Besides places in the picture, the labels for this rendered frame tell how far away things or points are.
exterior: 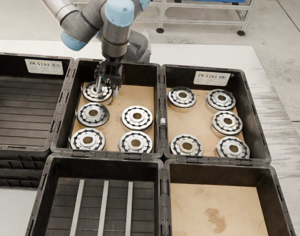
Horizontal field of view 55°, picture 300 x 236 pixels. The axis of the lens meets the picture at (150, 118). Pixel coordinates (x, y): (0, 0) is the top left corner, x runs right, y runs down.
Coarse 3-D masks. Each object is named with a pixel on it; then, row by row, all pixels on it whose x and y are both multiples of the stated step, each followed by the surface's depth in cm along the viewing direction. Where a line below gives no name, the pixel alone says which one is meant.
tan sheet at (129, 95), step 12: (84, 84) 107; (120, 96) 105; (132, 96) 105; (144, 96) 106; (108, 108) 101; (120, 108) 101; (72, 132) 93; (108, 132) 94; (120, 132) 94; (108, 144) 91
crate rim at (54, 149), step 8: (128, 64) 102; (136, 64) 102; (144, 64) 102; (152, 64) 103; (72, 72) 96; (160, 72) 100; (72, 80) 94; (160, 80) 97; (160, 88) 95; (160, 96) 92; (64, 104) 87; (160, 104) 90; (64, 112) 85; (160, 112) 88; (56, 128) 81; (160, 128) 84; (56, 136) 79; (160, 136) 82; (56, 144) 77; (160, 144) 80; (56, 152) 76; (64, 152) 76; (72, 152) 76; (80, 152) 76; (88, 152) 76; (96, 152) 76; (104, 152) 77; (112, 152) 77; (120, 152) 77; (128, 152) 77; (136, 152) 78; (160, 152) 78
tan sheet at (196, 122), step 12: (204, 96) 108; (168, 108) 103; (204, 108) 104; (168, 120) 99; (180, 120) 100; (192, 120) 100; (204, 120) 101; (168, 132) 96; (180, 132) 96; (192, 132) 97; (204, 132) 97; (240, 132) 98; (204, 144) 94; (216, 144) 94
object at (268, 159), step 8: (168, 64) 103; (232, 72) 104; (240, 72) 104; (248, 88) 98; (248, 96) 96; (256, 112) 91; (256, 120) 89; (256, 128) 88; (264, 136) 85; (168, 144) 80; (264, 144) 83; (168, 152) 78; (264, 152) 81; (200, 160) 78; (208, 160) 78; (216, 160) 78; (224, 160) 78; (232, 160) 78; (240, 160) 79; (248, 160) 80; (256, 160) 79; (264, 160) 79
